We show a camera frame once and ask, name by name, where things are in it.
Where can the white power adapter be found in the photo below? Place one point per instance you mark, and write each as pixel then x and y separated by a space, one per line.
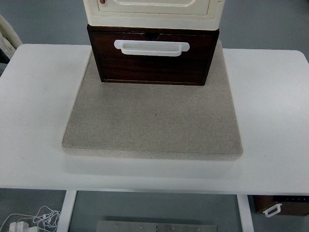
pixel 18 226

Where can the dark brown drawer housing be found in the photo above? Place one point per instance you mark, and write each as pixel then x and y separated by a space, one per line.
pixel 90 33

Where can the white table leg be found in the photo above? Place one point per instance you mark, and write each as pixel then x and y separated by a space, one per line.
pixel 245 215
pixel 66 212

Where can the brown wooden box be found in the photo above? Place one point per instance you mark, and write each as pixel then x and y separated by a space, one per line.
pixel 294 207

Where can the beige fabric mat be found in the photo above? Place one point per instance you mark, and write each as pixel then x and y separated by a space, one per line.
pixel 154 120

